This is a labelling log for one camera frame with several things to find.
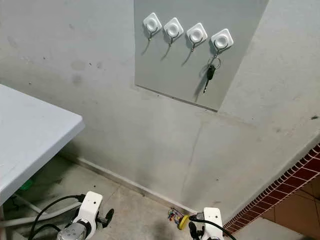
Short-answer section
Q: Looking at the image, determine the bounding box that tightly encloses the white square wall hook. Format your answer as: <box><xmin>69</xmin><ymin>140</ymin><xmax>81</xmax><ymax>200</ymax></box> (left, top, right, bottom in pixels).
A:
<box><xmin>185</xmin><ymin>22</ymin><xmax>209</xmax><ymax>52</ymax></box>
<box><xmin>163</xmin><ymin>17</ymin><xmax>185</xmax><ymax>46</ymax></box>
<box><xmin>142</xmin><ymin>12</ymin><xmax>163</xmax><ymax>40</ymax></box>
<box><xmin>210</xmin><ymin>28</ymin><xmax>235</xmax><ymax>56</ymax></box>

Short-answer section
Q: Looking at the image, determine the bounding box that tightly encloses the yellow tape roll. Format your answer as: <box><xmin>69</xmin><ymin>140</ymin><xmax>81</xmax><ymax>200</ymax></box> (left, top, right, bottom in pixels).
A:
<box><xmin>178</xmin><ymin>214</ymin><xmax>190</xmax><ymax>231</ymax></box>

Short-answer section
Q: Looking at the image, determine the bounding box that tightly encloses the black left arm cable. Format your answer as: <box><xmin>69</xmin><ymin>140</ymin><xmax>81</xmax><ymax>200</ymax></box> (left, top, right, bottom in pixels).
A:
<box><xmin>28</xmin><ymin>194</ymin><xmax>85</xmax><ymax>240</ymax></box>

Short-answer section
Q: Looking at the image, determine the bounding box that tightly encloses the grey wall board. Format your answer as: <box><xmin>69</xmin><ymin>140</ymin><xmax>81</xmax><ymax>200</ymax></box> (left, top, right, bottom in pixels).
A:
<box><xmin>134</xmin><ymin>0</ymin><xmax>270</xmax><ymax>112</ymax></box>

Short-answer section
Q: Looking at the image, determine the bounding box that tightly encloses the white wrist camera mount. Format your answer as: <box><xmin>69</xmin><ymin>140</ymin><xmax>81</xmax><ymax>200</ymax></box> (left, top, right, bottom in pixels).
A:
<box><xmin>202</xmin><ymin>207</ymin><xmax>225</xmax><ymax>240</ymax></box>
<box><xmin>73</xmin><ymin>191</ymin><xmax>104</xmax><ymax>232</ymax></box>

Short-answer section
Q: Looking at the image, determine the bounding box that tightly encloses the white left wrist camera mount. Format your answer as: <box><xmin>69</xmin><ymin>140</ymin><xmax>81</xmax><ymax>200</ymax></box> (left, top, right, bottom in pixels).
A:
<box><xmin>73</xmin><ymin>191</ymin><xmax>104</xmax><ymax>232</ymax></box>

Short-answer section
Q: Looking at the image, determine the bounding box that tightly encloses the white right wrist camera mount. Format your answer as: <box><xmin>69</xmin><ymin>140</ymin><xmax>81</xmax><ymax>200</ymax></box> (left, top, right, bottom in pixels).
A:
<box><xmin>202</xmin><ymin>207</ymin><xmax>225</xmax><ymax>240</ymax></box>

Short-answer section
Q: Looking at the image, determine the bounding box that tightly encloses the white table leg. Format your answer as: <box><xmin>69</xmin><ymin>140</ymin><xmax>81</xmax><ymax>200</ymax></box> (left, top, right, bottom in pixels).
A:
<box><xmin>0</xmin><ymin>196</ymin><xmax>81</xmax><ymax>229</ymax></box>

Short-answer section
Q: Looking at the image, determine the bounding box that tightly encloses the red brick tile kerb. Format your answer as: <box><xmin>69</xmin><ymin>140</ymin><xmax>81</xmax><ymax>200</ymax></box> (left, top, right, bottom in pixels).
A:
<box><xmin>222</xmin><ymin>142</ymin><xmax>320</xmax><ymax>236</ymax></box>

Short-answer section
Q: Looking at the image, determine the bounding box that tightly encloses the white plastic table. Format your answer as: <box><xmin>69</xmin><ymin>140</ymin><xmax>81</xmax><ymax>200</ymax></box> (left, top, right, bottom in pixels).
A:
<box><xmin>0</xmin><ymin>84</ymin><xmax>85</xmax><ymax>206</ymax></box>

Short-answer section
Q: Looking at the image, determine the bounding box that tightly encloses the small green item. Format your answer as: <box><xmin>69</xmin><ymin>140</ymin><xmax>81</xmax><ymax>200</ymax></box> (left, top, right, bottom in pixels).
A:
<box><xmin>19</xmin><ymin>179</ymin><xmax>34</xmax><ymax>192</ymax></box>

